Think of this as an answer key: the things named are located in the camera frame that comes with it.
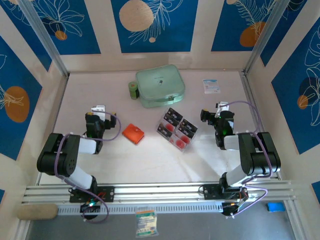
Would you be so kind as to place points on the mint green zip pouch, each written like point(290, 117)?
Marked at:
point(160, 85)

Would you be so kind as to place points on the aluminium frame post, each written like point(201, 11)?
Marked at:
point(267, 37)
point(45, 37)

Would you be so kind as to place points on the aluminium mounting rail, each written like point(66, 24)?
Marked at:
point(160, 192)

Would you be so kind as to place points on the blue sponge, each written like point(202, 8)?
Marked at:
point(275, 207)

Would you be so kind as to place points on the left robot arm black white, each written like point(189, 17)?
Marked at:
point(47, 160)

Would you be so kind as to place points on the orange card holder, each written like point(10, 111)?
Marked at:
point(132, 133)

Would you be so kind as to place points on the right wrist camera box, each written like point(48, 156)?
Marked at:
point(222, 106)

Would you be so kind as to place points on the green cylinder roll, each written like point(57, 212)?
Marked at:
point(133, 90)

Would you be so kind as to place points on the aluminium side rail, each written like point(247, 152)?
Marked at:
point(57, 112)
point(253, 105)

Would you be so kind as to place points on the black VIP credit card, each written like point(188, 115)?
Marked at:
point(185, 130)
point(171, 119)
point(176, 113)
point(190, 124)
point(163, 131)

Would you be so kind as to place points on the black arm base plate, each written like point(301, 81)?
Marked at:
point(107, 193)
point(211, 191)

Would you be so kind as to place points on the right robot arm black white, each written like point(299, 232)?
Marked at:
point(250, 150)

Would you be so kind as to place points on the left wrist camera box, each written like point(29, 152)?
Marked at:
point(98, 110)

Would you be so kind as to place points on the beige foam pad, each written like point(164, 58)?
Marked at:
point(37, 212)

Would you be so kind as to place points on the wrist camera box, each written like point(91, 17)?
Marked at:
point(98, 110)
point(222, 106)

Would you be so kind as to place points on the clear packet green label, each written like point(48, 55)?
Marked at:
point(146, 223)

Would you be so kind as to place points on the black electronics module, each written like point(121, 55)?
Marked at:
point(228, 211)
point(86, 215)

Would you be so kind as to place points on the blue white packet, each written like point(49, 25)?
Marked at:
point(211, 86)

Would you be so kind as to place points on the white card red circle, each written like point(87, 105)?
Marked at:
point(184, 138)
point(180, 144)
point(170, 127)

